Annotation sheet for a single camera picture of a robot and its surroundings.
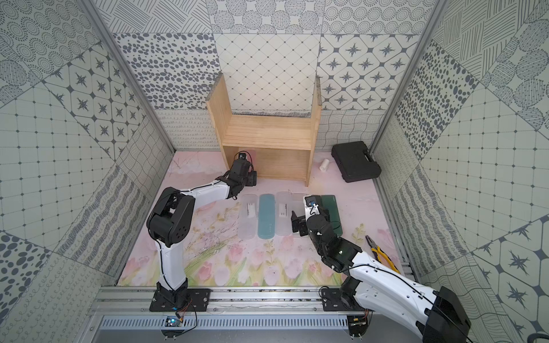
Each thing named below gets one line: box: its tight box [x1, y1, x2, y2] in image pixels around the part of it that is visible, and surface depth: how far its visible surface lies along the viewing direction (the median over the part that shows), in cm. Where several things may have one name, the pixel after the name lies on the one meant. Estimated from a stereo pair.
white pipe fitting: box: [318, 158, 330, 173], surface depth 112 cm
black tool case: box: [330, 140, 382, 183], surface depth 116 cm
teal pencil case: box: [257, 193, 276, 240], surface depth 98 cm
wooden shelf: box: [205, 73, 323, 187], surface depth 95 cm
